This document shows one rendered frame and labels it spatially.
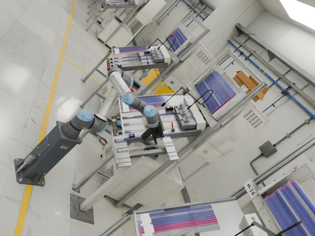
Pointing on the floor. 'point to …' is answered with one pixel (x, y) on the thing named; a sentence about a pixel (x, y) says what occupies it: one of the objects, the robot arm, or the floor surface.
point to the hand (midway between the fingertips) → (155, 144)
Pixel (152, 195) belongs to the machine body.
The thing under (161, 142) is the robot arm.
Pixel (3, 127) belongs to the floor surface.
